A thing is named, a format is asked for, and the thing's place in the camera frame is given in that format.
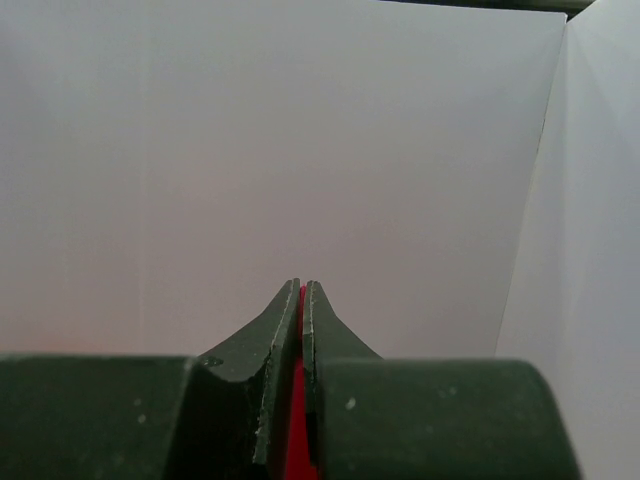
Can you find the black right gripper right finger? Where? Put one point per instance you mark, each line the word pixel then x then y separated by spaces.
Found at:
pixel 370 417

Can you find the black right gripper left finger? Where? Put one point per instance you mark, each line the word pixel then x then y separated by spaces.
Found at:
pixel 223 414

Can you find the bright red t shirt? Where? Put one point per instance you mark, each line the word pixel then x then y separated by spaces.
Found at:
pixel 298 464

